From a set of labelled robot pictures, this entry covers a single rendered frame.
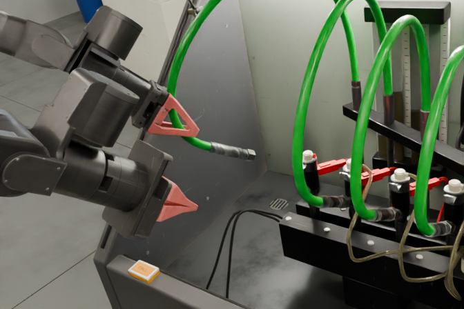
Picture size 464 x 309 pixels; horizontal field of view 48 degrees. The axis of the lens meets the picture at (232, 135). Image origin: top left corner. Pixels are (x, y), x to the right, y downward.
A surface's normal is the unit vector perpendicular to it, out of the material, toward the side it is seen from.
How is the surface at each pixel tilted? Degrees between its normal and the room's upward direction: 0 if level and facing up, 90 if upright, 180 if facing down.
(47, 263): 0
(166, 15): 90
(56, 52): 69
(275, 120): 90
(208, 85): 90
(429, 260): 0
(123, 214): 45
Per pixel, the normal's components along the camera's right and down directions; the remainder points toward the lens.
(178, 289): -0.18, -0.87
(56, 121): -0.55, -0.24
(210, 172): 0.80, 0.16
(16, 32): 0.18, 0.04
